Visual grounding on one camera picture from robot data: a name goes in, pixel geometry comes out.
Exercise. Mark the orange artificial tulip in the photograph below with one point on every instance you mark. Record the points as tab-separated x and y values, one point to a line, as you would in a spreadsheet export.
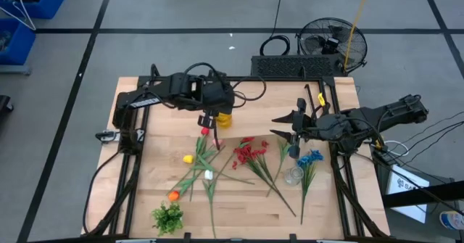
174	196

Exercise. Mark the white artificial tulip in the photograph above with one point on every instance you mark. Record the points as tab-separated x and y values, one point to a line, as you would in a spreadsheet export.
209	174

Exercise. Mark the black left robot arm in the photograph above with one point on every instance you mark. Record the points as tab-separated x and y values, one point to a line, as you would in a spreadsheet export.
170	87

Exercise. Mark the red artificial flower bunch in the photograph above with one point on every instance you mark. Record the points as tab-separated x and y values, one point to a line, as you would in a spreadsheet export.
246	154

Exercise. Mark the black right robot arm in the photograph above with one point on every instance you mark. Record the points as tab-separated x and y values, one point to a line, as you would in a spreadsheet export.
391	112

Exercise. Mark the small green artificial plant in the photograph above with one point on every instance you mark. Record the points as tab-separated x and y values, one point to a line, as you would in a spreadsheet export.
167	218

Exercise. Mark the black floor fan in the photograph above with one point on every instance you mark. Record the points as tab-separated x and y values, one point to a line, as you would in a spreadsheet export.
315	36

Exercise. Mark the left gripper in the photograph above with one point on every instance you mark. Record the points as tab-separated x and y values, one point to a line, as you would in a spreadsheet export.
219	98

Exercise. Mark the black metal beam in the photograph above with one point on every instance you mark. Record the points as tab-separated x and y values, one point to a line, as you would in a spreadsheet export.
435	193

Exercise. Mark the blue plastic bin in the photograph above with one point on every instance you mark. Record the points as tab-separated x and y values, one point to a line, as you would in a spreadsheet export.
47	3
20	43

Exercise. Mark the dark grey side cabinet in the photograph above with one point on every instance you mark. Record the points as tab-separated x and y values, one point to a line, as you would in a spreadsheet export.
431	232

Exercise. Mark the yellow plug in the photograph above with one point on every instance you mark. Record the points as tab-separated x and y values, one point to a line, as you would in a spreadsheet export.
379	142

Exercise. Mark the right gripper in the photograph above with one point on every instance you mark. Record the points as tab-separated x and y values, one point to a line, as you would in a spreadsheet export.
306	127

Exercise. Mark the black floor object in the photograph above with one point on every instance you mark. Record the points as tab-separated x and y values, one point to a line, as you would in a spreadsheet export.
4	105

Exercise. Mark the grey metal bracket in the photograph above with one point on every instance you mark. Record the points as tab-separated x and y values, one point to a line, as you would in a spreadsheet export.
107	136

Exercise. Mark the clear glass vase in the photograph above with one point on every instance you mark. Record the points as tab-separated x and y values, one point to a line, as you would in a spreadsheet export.
293	176

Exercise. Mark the blue artificial flower bunch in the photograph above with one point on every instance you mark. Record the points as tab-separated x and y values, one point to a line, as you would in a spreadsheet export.
308	159

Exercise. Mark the white round tub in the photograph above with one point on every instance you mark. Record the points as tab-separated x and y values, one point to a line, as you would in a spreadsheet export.
453	220

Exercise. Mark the amber glass vase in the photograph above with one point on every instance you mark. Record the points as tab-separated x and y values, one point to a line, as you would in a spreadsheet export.
224	121

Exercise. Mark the black perforated metal box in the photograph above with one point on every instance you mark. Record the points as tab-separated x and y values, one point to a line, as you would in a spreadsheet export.
282	66

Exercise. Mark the grey cart platform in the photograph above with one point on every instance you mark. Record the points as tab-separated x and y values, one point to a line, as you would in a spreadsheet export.
14	70

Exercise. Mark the white printed sign board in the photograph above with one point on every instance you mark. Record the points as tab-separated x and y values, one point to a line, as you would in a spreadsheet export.
406	181

